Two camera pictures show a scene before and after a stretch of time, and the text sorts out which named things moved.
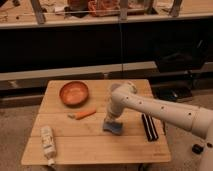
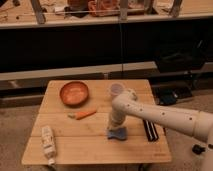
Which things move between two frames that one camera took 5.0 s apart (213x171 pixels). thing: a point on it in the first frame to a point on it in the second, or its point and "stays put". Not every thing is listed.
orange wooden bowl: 74,93 stays put
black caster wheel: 197,149 stays put
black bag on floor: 181,93 stays put
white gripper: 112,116 to 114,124
